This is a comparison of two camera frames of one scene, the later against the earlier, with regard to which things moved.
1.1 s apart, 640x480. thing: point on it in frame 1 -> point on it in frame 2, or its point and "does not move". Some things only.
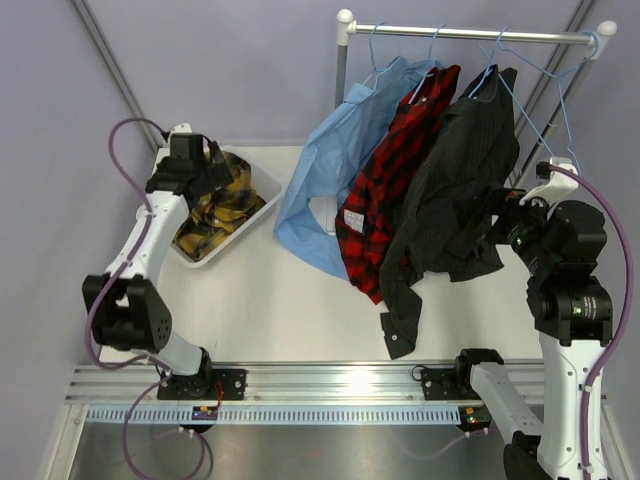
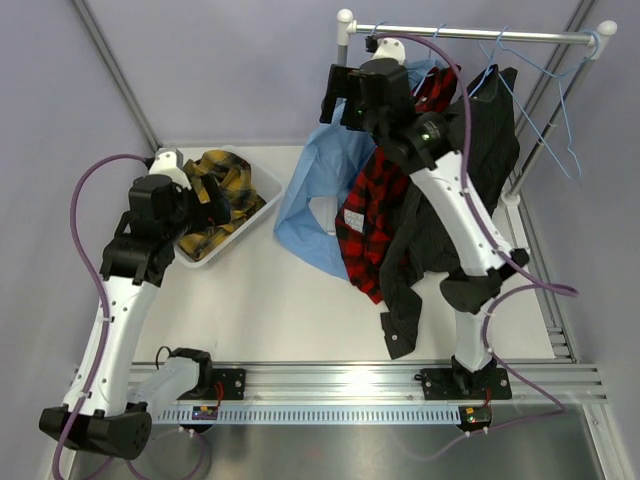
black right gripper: (508, 205) -> (343, 83)
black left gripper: (218, 177) -> (219, 205)
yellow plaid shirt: (218, 215) does not move
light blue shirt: (339, 148) does not move
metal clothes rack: (598, 38) does not move
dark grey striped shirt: (440, 227) does not move
